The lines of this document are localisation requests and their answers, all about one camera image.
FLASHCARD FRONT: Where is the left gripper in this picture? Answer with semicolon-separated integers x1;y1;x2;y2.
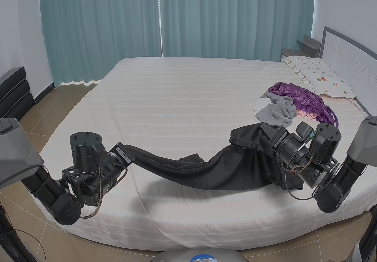
102;142;134;177

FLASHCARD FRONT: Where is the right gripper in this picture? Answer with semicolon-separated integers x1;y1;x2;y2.
259;123;310;169

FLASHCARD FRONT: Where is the black T-shirt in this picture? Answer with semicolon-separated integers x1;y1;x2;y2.
125;122;304;191

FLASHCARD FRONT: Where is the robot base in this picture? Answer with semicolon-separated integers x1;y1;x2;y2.
150;250;246;262

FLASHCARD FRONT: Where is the bed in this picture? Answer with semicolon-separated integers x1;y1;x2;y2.
32;26;377;251

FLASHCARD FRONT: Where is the grey garment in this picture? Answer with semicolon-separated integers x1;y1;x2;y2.
255;90;297;127

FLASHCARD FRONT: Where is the pink garment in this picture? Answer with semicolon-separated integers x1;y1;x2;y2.
296;109;320;121

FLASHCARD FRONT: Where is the white garment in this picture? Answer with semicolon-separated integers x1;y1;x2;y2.
254;97;273;113

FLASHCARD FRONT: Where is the purple satin garment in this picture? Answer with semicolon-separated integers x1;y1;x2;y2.
267;82;340;126

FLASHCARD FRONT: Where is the white printed pillow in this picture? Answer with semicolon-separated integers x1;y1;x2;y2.
282;55;357;99

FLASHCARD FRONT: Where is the grey bedside table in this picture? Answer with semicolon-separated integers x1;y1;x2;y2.
281;35;321;58

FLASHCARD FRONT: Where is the black chest of drawers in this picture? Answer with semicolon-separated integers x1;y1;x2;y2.
0;67;33;118

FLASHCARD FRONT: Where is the blue-green curtain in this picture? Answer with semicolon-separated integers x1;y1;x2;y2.
160;0;315;63
40;0;163;86

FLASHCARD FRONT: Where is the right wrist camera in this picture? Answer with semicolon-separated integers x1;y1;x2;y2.
295;122;315;141

